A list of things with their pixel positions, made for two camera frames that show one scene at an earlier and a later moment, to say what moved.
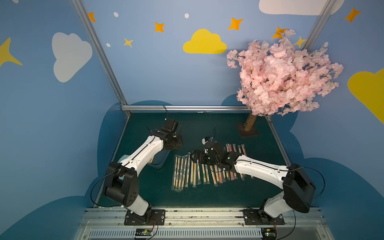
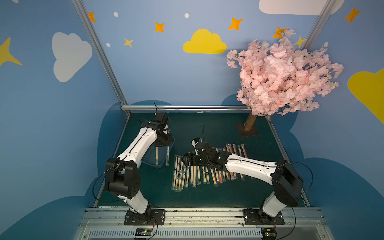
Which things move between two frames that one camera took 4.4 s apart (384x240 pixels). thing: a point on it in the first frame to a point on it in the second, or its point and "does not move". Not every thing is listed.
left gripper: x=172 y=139 to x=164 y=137
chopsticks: x=178 y=170 does not move
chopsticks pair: x=188 y=169 does not move
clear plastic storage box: x=157 y=160 does not move
